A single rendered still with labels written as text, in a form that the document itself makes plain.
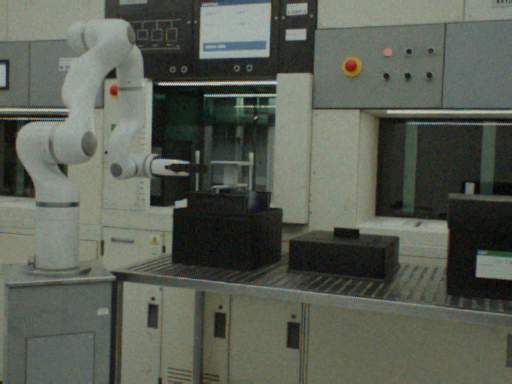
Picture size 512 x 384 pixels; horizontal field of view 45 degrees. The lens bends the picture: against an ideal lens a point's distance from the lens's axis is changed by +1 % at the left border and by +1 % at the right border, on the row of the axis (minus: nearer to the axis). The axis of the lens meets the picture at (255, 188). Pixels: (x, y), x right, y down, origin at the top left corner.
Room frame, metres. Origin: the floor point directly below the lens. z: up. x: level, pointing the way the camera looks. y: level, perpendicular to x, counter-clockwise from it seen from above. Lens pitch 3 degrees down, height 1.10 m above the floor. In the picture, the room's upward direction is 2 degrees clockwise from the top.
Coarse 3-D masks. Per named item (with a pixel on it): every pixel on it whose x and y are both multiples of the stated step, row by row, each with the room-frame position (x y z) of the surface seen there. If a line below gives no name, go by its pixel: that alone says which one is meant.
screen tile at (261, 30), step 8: (240, 8) 2.29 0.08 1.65; (248, 8) 2.28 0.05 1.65; (256, 8) 2.27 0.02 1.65; (240, 16) 2.29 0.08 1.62; (248, 16) 2.28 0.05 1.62; (256, 16) 2.27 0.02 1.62; (264, 16) 2.26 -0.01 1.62; (264, 24) 2.26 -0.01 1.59; (240, 32) 2.29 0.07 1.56; (248, 32) 2.28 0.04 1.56; (256, 32) 2.27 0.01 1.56; (264, 32) 2.26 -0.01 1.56
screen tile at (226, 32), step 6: (204, 12) 2.34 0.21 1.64; (210, 12) 2.33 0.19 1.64; (216, 12) 2.32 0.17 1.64; (222, 12) 2.31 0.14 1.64; (204, 18) 2.34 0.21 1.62; (210, 18) 2.33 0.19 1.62; (216, 18) 2.32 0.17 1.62; (222, 18) 2.31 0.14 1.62; (228, 18) 2.31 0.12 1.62; (228, 24) 2.31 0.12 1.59; (204, 30) 2.34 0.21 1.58; (210, 30) 2.33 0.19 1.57; (216, 30) 2.32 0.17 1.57; (222, 30) 2.31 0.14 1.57; (228, 30) 2.31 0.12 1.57; (204, 36) 2.34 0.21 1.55; (210, 36) 2.33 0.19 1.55; (216, 36) 2.32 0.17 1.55; (222, 36) 2.31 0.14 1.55; (228, 36) 2.30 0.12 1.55
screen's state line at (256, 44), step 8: (256, 40) 2.27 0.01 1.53; (264, 40) 2.25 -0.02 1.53; (208, 48) 2.33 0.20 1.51; (216, 48) 2.32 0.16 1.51; (224, 48) 2.31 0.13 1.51; (232, 48) 2.30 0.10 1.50; (240, 48) 2.29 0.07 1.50; (248, 48) 2.28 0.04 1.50; (256, 48) 2.27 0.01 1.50; (264, 48) 2.25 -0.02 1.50
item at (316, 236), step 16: (304, 240) 1.78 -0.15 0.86; (320, 240) 1.79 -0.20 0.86; (336, 240) 1.80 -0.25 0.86; (352, 240) 1.81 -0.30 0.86; (368, 240) 1.82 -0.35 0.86; (384, 240) 1.84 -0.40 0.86; (304, 256) 1.78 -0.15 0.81; (320, 256) 1.76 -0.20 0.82; (336, 256) 1.74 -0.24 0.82; (352, 256) 1.73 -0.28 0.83; (368, 256) 1.71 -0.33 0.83; (384, 256) 1.70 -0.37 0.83; (288, 272) 1.79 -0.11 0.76; (304, 272) 1.78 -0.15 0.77; (320, 272) 1.76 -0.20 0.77; (336, 272) 1.74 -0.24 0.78; (352, 272) 1.73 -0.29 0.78; (368, 272) 1.71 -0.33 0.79; (384, 272) 1.71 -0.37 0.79
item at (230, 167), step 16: (224, 176) 1.96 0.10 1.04; (192, 192) 1.89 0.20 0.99; (208, 192) 2.04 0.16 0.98; (224, 192) 2.09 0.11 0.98; (256, 192) 2.04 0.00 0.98; (272, 192) 2.04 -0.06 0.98; (192, 208) 1.90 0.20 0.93; (208, 208) 1.88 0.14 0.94; (224, 208) 1.86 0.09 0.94; (240, 208) 1.84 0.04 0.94
